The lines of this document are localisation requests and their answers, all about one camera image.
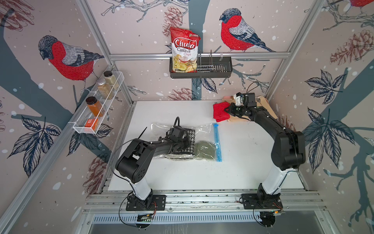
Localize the red knitted scarf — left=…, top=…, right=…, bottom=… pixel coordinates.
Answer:
left=213, top=102, right=230, bottom=122

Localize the olive green knitted scarf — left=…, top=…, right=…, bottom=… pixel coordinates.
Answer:
left=194, top=141, right=216, bottom=161

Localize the clear plastic vacuum bag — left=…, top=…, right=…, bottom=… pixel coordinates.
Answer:
left=154, top=123, right=222, bottom=162

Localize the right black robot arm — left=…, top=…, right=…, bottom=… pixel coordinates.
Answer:
left=224, top=103, right=306, bottom=206

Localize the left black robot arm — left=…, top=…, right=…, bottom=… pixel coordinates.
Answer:
left=115, top=126, right=195, bottom=211

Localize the black white houndstooth scarf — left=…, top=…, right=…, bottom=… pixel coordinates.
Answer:
left=171, top=129, right=195, bottom=155

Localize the red Chuba chips bag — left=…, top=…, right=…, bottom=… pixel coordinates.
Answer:
left=170, top=27, right=201, bottom=73

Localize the beige cloth napkin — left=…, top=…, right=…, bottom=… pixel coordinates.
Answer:
left=228, top=96, right=279, bottom=122

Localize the small orange box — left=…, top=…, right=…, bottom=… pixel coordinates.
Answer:
left=84, top=118, right=99, bottom=131

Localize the beige spice jar middle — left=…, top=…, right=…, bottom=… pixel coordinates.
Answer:
left=96, top=78, right=114, bottom=99

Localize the beige spice jar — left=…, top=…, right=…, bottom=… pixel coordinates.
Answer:
left=96, top=78, right=114, bottom=99
left=103, top=71, right=119, bottom=90

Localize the orange spice jar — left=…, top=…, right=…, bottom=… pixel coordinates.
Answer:
left=85, top=96, right=105, bottom=117

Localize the beige spice jar rear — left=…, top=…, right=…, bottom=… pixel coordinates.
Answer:
left=103, top=71, right=119, bottom=90

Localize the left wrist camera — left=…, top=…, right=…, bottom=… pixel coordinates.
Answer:
left=169, top=126, right=186, bottom=140

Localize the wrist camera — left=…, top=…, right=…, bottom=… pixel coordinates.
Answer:
left=233, top=93, right=257, bottom=107
left=169, top=126, right=186, bottom=140

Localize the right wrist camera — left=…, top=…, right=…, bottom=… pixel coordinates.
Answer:
left=233, top=93, right=257, bottom=107

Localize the black wall basket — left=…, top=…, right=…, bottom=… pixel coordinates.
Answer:
left=169, top=57, right=233, bottom=79

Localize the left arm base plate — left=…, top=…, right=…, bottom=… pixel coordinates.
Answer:
left=126, top=194, right=166, bottom=211

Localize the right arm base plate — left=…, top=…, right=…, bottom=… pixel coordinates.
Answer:
left=239, top=193, right=283, bottom=210

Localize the clear acrylic wall shelf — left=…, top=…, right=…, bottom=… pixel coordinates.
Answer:
left=73, top=71, right=124, bottom=135

